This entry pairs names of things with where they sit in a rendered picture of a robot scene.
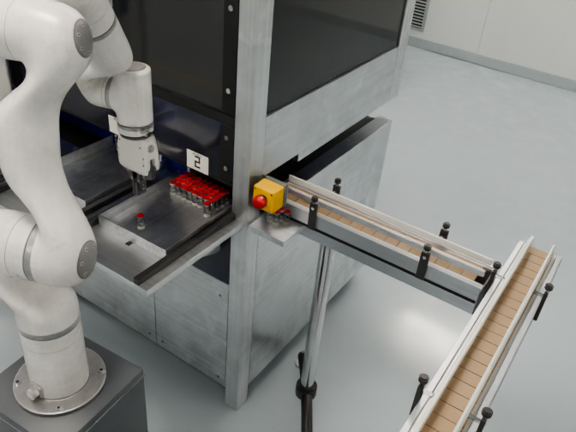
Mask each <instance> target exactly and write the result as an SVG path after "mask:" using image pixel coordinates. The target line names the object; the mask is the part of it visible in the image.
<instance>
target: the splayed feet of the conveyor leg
mask: <svg viewBox="0 0 576 432"><path fill-rule="evenodd" d="M304 352H305V351H301V352H299V353H298V355H297V357H298V358H297V359H296V360H295V366H296V367H297V368H298V369H299V370H300V379H298V380H297V384H296V391H295V394H296V396H297V397H298V398H299V399H300V400H301V432H313V407H312V399H314V398H315V396H316V390H317V383H316V381H314V386H313V387H312V388H311V389H304V388H302V387H301V385H300V382H301V376H302V370H303V359H304Z"/></svg>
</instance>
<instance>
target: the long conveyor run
mask: <svg viewBox="0 0 576 432"><path fill-rule="evenodd" d="M533 239H534V236H530V238H529V240H528V241H527V243H524V242H522V241H519V242H518V244H517V245H516V247H515V249H514V250H513V252H512V254H511V255H510V256H509V258H508V259H507V262H506V263H505V265H504V266H503V268H502V270H501V271H500V272H499V274H497V271H498V269H500V268H501V263H500V262H499V261H494V263H493V268H494V270H493V271H492V273H491V275H490V278H489V282H488V285H487V287H486V290H485V292H484V295H483V300H482V302H480V304H479V305H478V307H477V309H476V311H475V312H474V314H473V316H472V317H471V318H470V320H469V322H468V323H467V325H466V326H465V329H464V330H463V332H462V333H461V334H460V336H459V338H458V339H457V341H456V342H455V344H454V346H453V348H452V349H451V350H450V352H449V353H448V355H447V357H446V359H445V360H444V362H443V363H442V365H441V366H440V368H439V369H438V371H437V372H436V374H435V376H434V378H433V379H432V381H431V382H430V384H429V385H428V387H427V389H424V388H425V385H426V384H428V382H429V376H428V375H426V374H420V375H419V377H418V381H419V382H420V384H419V385H418V387H417V391H416V394H415V397H414V400H413V403H412V406H411V410H410V416H409V417H408V419H407V420H406V422H405V424H404V425H403V427H402V429H401V430H400V432H483V428H484V427H485V425H486V423H487V420H488V419H490V418H492V416H493V410H492V409H491V408H490V406H491V405H492V403H493V401H494V399H495V396H496V394H497V392H498V390H499V388H500V386H501V384H502V382H503V380H504V378H505V376H506V374H507V372H508V370H509V368H510V366H511V364H512V362H513V360H514V358H515V356H516V354H517V352H518V350H519V348H520V346H521V344H522V342H523V340H524V338H525V336H526V333H527V331H528V329H529V327H530V325H531V323H532V321H533V320H534V321H537V318H538V316H539V315H540V313H541V311H542V308H543V306H544V303H545V301H546V299H547V298H548V294H549V292H550V291H552V290H553V289H554V286H553V285H552V284H551V283H552V281H553V279H554V276H555V274H556V272H557V269H558V267H559V266H560V263H561V259H562V257H560V256H558V255H553V254H554V252H555V249H556V246H555V245H554V244H553V246H552V248H551V250H550V252H549V253H547V252H544V251H542V250H540V249H536V248H534V247H532V246H531V243H532V241H533ZM556 256H557V257H556ZM495 278H496V279H495Z"/></svg>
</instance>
